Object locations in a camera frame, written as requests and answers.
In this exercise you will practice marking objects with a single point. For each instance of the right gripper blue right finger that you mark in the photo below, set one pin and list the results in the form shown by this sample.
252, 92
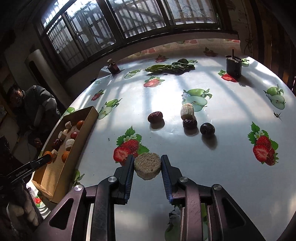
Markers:
174, 191

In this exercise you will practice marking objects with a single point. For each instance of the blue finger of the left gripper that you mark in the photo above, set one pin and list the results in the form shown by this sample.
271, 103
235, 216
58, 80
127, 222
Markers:
38, 163

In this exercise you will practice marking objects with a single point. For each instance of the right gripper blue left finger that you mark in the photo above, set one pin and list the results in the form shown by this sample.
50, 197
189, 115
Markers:
124, 175

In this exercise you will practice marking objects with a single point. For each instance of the beige corn cake chunk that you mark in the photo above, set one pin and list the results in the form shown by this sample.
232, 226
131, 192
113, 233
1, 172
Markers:
54, 154

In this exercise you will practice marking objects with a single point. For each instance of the orange tangerine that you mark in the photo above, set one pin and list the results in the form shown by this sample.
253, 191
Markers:
64, 156
49, 156
79, 124

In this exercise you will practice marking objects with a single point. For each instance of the dark red jujube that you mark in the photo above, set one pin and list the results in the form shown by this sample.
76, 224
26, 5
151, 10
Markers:
57, 143
190, 124
155, 117

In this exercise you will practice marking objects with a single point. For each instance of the round brown corn cake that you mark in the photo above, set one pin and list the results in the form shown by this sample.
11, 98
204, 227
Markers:
147, 165

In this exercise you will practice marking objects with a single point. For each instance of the large beige corn cake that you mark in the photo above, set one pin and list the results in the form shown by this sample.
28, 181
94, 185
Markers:
69, 144

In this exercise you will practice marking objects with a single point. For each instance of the dark purple plum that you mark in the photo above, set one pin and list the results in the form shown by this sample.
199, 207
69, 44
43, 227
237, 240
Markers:
207, 129

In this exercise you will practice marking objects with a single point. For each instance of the tall beige corn cake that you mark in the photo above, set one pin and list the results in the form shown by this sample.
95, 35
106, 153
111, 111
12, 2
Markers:
187, 112

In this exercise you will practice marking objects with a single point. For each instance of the person's left hand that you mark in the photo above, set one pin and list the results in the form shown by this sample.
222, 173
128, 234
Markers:
20, 209

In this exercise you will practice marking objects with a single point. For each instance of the cardboard box tray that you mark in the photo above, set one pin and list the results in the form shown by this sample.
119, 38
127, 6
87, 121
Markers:
54, 180

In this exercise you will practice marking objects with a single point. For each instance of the red tomato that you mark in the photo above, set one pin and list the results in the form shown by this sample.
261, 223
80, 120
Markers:
74, 135

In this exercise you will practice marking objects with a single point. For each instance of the beige corn cake back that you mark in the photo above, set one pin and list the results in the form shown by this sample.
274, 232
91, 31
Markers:
68, 125

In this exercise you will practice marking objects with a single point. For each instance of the orange tangerine at tray back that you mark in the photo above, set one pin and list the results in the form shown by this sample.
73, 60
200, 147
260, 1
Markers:
79, 124

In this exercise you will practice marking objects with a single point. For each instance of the seated man in dark jacket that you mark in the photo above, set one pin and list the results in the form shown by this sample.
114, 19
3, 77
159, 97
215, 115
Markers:
36, 113

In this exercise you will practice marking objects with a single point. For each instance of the white standing air conditioner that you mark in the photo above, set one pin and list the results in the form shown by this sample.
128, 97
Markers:
45, 77

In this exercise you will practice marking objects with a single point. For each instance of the dark glass jar with lid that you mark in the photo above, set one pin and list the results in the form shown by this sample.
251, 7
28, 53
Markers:
112, 67

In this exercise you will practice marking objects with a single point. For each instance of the green leafy vegetables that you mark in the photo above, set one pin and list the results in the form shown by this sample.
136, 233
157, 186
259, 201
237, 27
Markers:
178, 67

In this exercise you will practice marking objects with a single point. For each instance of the black cup with stick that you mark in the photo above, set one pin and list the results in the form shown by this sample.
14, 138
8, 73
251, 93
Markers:
233, 65

